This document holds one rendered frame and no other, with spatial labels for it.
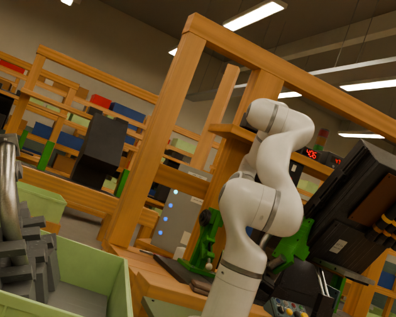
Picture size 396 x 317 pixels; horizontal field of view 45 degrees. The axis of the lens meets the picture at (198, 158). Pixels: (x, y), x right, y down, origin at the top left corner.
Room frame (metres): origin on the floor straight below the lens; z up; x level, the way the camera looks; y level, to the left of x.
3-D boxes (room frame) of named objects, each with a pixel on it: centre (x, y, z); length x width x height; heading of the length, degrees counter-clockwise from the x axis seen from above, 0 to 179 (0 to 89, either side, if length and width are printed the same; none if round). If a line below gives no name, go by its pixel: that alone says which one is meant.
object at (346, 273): (2.04, -0.67, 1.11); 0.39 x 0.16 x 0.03; 22
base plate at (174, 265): (2.10, -0.56, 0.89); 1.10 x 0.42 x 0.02; 112
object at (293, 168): (2.25, -0.38, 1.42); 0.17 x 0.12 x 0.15; 112
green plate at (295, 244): (2.01, -0.51, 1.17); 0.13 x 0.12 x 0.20; 112
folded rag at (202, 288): (1.65, -0.18, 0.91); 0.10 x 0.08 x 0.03; 99
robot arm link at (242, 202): (1.32, -0.18, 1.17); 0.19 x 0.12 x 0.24; 89
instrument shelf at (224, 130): (2.34, -0.46, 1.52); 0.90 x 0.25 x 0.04; 112
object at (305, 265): (2.27, -0.60, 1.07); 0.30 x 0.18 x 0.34; 112
